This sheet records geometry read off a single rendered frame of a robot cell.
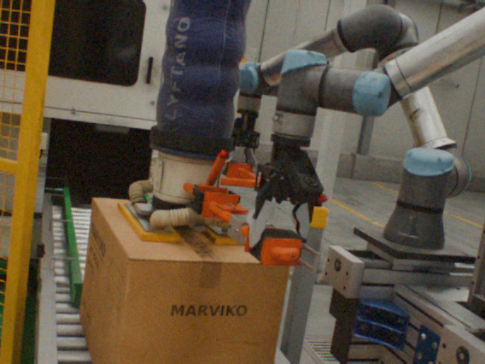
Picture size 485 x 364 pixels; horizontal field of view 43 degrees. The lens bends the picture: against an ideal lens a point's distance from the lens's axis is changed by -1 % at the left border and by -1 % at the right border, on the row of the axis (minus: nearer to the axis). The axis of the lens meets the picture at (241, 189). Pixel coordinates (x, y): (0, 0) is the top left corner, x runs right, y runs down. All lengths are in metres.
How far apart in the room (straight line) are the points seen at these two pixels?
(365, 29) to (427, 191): 0.45
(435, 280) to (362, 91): 0.68
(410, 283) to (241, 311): 0.42
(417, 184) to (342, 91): 0.53
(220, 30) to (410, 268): 0.75
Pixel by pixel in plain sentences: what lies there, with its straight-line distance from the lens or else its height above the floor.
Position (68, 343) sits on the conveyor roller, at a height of 0.54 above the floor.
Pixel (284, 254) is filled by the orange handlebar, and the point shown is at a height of 1.08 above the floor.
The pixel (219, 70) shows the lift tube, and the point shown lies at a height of 1.38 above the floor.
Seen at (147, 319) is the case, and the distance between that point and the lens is 1.45.
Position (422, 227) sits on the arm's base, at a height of 1.09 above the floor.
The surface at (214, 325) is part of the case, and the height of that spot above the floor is 0.79.
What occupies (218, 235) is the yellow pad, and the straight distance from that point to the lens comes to 1.60.
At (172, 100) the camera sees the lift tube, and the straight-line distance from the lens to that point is 1.59.
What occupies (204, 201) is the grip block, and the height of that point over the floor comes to 1.09.
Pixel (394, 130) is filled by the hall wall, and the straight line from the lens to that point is 11.82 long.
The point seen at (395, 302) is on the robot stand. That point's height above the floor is 0.91.
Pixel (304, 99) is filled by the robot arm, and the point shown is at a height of 1.35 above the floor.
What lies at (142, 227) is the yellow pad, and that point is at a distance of 1.58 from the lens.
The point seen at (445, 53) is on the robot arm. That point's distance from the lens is 1.17.
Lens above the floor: 1.36
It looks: 9 degrees down
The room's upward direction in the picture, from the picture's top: 9 degrees clockwise
